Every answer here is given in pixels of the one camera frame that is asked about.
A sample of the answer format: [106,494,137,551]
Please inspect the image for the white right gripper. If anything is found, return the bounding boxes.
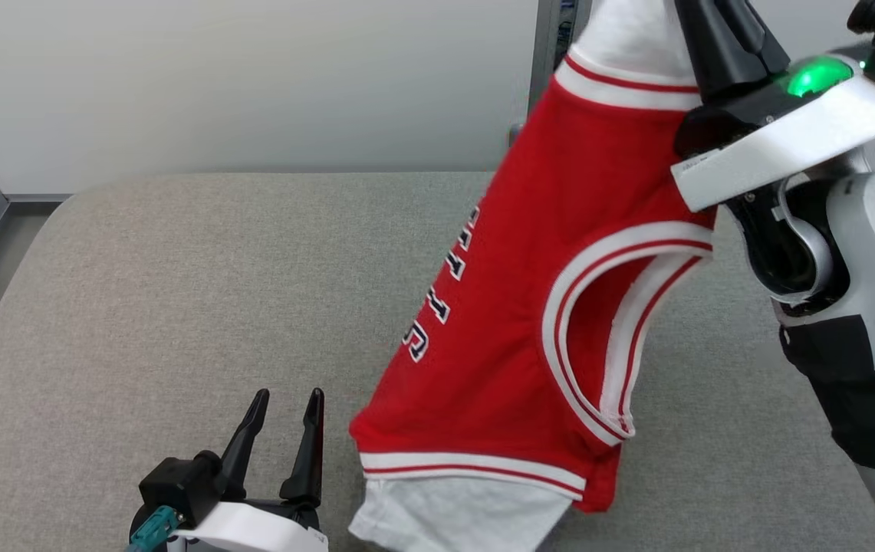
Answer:
[670,0,875,212]

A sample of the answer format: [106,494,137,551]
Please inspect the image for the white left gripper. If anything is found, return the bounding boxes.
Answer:
[163,388,330,552]

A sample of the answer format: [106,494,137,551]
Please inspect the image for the red Bulls jersey white sleeves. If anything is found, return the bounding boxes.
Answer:
[348,0,718,552]

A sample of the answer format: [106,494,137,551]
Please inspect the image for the teal left camera connector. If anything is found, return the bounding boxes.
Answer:
[127,504,182,552]

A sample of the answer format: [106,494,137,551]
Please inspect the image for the grey metal post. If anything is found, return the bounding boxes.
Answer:
[508,0,593,146]

